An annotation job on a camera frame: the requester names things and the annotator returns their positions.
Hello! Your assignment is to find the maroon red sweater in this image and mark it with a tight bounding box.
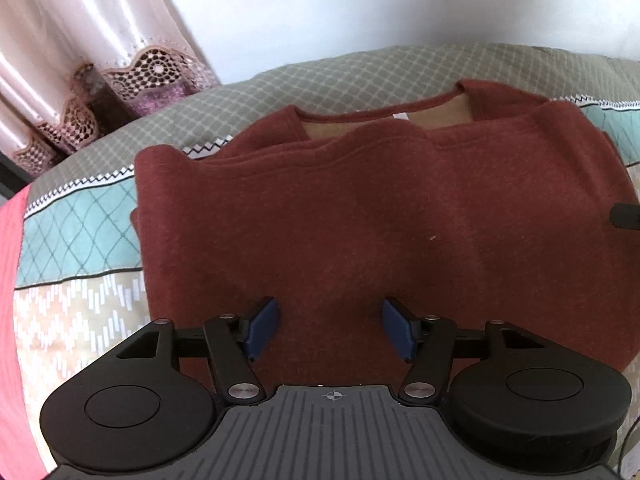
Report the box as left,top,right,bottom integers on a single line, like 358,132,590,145
131,80,639,388

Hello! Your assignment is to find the patterned teal beige bedspread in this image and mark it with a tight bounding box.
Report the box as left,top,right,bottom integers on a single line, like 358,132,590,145
11,44,639,478

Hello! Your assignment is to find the pink red blanket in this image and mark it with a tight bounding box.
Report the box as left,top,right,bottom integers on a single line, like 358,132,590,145
0,194,57,480

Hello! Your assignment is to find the shiny pink lace curtain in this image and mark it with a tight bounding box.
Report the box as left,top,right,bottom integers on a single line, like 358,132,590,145
1,0,219,177

